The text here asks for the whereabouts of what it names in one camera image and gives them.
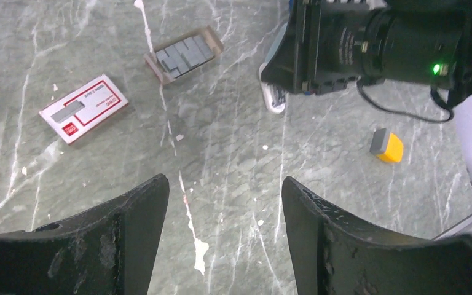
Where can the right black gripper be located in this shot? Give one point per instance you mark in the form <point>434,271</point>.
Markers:
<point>328,44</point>

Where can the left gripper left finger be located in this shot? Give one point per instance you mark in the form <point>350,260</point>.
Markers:
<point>107,249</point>

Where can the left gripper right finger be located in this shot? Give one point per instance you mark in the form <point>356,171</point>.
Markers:
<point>335,252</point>

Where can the red white staple box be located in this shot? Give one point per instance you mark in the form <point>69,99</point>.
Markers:
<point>83,109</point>

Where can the light blue eraser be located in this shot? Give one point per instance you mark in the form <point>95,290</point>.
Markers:
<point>274,97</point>

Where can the staple tray with staples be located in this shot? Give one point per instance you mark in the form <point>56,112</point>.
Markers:
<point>183,55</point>

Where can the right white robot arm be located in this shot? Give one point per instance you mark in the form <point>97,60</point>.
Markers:
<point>325,45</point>

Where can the orange yellow block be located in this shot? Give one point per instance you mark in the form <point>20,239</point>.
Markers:
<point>386,146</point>

